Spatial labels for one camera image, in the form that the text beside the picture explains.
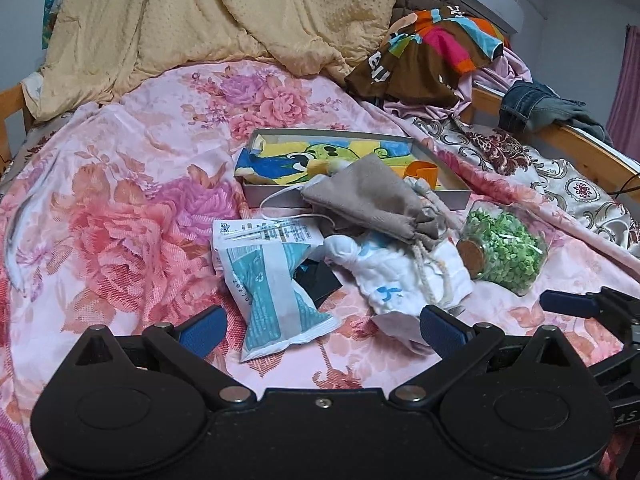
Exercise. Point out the black cloth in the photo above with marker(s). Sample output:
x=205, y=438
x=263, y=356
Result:
x=320, y=280

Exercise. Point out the yellow quilt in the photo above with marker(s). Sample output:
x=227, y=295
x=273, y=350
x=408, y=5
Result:
x=200, y=20

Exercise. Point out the grey cardboard box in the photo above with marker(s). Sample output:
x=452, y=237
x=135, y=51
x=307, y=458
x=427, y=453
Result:
x=450, y=196

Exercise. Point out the pink floral bedsheet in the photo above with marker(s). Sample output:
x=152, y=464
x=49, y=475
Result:
x=125, y=210

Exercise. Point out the white cloth with blue print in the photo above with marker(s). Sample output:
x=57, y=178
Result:
x=370, y=270

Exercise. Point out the brown multicoloured striped garment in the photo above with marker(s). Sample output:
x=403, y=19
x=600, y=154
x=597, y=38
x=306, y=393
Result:
x=420, y=70

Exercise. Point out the beige maroon patterned blanket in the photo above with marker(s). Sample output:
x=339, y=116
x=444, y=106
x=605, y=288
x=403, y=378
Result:
x=565, y=185

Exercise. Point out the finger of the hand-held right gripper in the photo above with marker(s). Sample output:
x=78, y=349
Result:
x=567, y=304

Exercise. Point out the pink curtain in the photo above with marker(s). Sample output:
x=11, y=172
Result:
x=627, y=90

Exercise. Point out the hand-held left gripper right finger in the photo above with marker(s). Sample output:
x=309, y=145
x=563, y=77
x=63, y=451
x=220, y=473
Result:
x=442, y=331

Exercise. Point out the cartoon print towel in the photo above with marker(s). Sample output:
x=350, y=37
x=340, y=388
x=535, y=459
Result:
x=280, y=160

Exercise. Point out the blue jeans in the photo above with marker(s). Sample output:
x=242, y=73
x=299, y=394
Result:
x=530, y=105

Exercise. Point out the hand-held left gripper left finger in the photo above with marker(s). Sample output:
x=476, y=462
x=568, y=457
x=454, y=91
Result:
x=202, y=332

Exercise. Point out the teal white packet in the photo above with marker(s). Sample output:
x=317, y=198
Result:
x=270, y=300

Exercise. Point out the orange cup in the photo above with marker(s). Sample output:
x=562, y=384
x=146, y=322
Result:
x=425, y=170

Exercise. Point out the wall poster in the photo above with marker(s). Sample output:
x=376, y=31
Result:
x=52, y=5

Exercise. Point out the white carton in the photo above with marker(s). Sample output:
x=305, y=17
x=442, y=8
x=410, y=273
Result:
x=280, y=234

